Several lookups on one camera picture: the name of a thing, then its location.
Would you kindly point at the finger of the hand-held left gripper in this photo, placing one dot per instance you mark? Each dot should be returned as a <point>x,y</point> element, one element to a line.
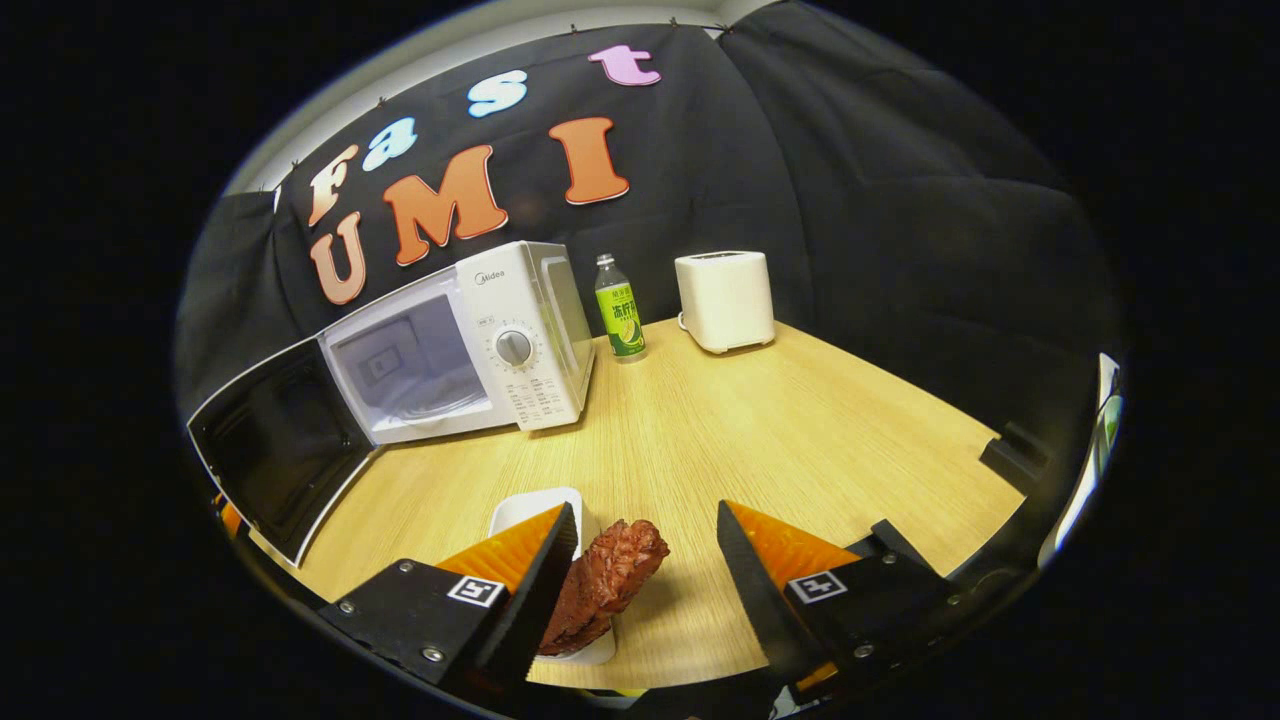
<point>230,515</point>

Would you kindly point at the black backdrop cloth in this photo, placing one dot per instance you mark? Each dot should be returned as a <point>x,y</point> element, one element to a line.
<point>900,200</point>

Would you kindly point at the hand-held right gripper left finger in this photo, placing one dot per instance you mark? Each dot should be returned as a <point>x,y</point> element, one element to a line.
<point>530,610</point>

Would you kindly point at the red meat piece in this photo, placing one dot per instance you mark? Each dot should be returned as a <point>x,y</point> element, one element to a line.
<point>610,575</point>

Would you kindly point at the white microwave oven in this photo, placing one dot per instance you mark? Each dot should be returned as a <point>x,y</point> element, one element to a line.
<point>520,300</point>

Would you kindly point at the green drink bottle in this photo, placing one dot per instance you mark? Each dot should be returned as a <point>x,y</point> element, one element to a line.
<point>620,315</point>

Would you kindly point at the white plastic tray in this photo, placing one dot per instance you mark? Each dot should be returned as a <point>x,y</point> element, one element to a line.
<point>525,508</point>

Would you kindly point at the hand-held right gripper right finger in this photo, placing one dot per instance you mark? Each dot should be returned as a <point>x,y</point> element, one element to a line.
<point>760,610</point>

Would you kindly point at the white toaster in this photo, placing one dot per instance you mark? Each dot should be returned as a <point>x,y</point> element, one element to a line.
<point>725,300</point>

